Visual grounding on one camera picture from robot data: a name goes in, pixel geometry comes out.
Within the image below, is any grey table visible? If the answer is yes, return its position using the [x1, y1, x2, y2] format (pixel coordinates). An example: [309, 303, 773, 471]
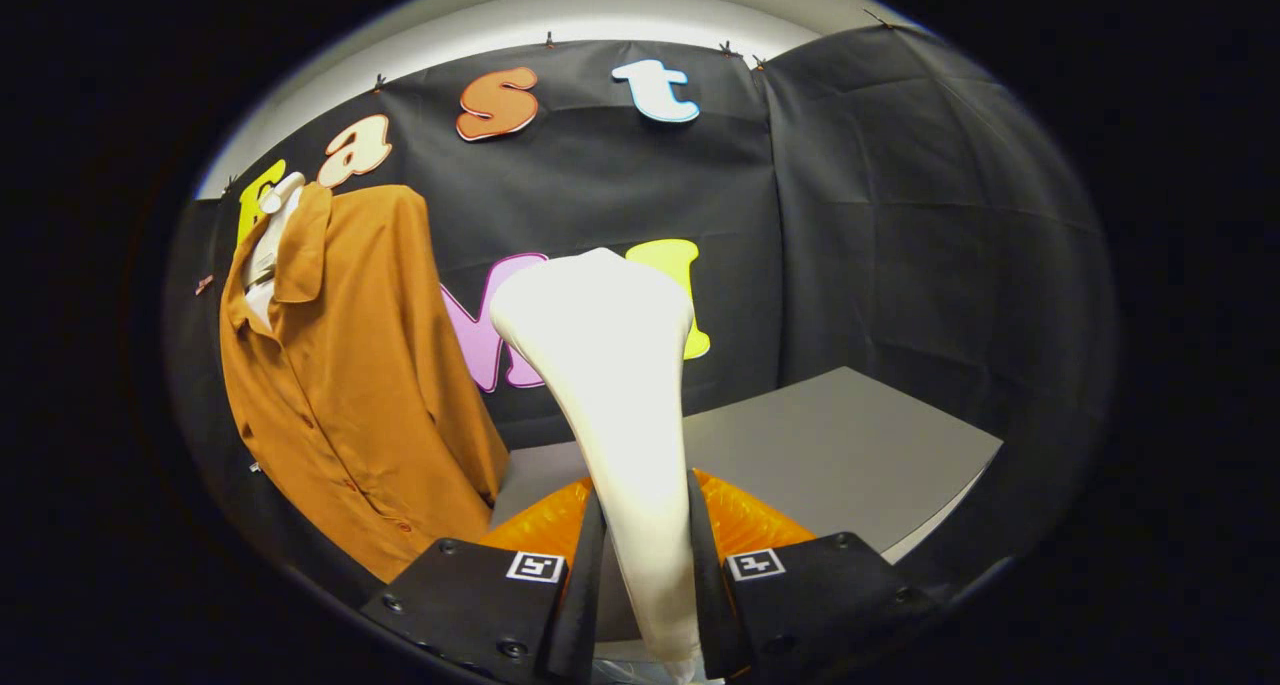
[490, 367, 1004, 566]

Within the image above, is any orange button-up shirt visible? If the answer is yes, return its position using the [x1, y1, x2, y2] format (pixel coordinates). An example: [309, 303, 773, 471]
[218, 183, 511, 584]

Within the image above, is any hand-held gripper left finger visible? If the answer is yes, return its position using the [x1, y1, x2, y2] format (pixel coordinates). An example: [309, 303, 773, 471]
[360, 470, 609, 684]

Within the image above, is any black backdrop cloth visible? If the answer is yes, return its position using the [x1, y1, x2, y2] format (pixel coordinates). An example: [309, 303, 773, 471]
[165, 23, 1116, 616]

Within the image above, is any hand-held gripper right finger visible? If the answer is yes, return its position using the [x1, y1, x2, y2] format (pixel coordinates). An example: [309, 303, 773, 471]
[685, 468, 941, 681]

